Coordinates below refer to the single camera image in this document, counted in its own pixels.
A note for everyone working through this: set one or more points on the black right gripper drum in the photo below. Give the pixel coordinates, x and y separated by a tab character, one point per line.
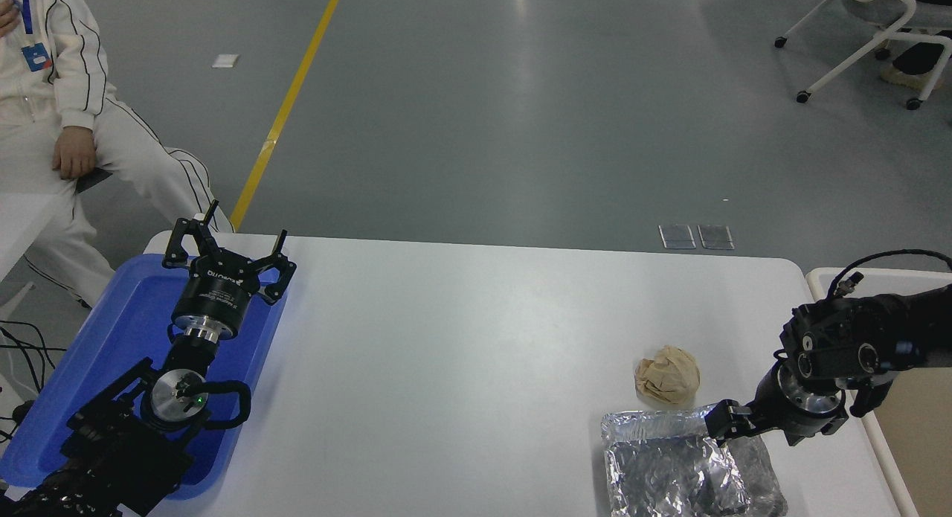
773	405

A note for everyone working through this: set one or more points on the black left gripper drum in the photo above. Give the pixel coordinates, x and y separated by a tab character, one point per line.
214	297

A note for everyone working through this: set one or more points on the silver foil tray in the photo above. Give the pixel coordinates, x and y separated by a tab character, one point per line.
662	472

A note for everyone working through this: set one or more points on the person's left forearm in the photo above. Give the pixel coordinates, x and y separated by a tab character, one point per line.
82	97

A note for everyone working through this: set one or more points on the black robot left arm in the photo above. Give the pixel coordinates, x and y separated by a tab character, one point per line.
119	450

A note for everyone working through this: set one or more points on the metal floor plate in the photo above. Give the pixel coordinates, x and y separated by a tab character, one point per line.
716	237
677	236

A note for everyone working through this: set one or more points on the person's left hand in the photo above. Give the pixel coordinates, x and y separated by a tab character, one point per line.
74	152

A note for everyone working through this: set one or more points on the person's right hand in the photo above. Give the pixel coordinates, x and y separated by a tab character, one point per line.
7	15

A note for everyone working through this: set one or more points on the crumpled tan paper ball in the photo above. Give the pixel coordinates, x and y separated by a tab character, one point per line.
669	376

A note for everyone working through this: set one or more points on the blue plastic tray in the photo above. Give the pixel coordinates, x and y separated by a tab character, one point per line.
134	331

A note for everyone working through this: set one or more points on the dark stool seat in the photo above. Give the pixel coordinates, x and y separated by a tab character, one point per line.
93	178

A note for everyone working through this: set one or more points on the large pale bin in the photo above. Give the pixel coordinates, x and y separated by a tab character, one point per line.
915	457

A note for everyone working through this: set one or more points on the yellow floor tape line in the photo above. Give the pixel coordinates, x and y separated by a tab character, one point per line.
286	108

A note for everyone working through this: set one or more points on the white side table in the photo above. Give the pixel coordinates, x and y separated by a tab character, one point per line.
22	223

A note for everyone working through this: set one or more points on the white paper scrap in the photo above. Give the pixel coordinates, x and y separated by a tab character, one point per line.
225	61

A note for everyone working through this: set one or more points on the white wheeled chair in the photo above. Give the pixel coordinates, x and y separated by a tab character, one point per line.
877	45

